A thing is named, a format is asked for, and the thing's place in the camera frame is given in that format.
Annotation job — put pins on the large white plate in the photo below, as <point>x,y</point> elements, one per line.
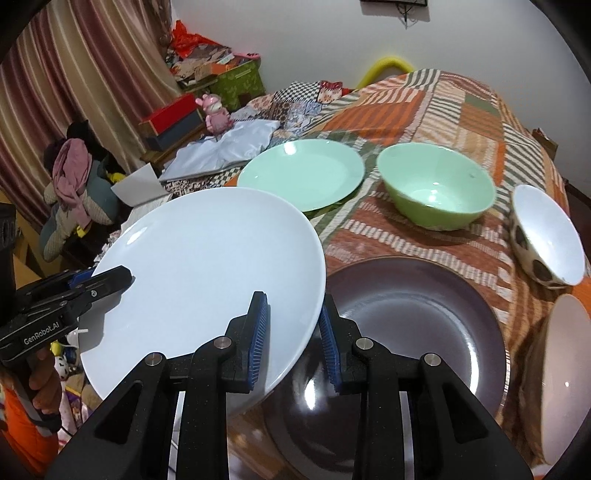
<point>198,258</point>

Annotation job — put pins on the pile of clothes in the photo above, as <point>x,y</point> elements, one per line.
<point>99,194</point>

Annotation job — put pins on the person's left hand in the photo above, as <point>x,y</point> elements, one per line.
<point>45,381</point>

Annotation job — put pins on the pile of papers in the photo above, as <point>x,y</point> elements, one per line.
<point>207,60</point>

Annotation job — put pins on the pink cloth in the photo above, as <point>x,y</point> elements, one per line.
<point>71,166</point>

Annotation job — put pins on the dark purple plate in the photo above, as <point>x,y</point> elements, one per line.
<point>415,314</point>

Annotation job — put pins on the brown cardboard box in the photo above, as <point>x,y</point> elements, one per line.
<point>545,143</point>

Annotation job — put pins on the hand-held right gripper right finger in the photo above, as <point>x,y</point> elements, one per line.
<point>328,341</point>

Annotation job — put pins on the red plastic bag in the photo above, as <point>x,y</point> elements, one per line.
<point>184,39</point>

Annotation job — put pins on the black wall screen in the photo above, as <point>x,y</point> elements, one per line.
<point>392,2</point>

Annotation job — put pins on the striped brown curtain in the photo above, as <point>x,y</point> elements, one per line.
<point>69,69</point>

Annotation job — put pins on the pink toy figure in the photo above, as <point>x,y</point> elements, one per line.
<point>214,115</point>

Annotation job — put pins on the white bowl with dark spots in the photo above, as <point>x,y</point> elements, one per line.
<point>549,230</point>

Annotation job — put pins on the pale grey folded cloth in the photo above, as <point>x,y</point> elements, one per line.
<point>231,143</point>

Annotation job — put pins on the yellow foam tube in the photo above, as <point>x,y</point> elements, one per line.
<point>383,62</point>

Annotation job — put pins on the white paper sheet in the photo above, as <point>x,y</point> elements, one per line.
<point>138,184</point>

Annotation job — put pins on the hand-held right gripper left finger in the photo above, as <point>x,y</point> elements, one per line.
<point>259,339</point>

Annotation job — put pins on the checkered patchwork quilt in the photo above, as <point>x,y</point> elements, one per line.
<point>295,99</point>

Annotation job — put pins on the green patterned box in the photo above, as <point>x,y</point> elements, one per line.
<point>240,83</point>

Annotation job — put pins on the light green plate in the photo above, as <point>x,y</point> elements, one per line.
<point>300,173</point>

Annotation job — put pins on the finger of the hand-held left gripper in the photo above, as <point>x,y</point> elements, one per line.
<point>78,280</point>
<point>111,279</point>

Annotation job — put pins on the red and grey box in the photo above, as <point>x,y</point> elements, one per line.
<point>171,113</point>

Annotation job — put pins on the pinkish white bowl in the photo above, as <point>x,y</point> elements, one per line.
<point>568,369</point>

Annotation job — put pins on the pale green plate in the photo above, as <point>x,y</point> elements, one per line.
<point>434,189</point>

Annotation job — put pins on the orange striped patchwork blanket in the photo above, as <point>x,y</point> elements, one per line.
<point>438,106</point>

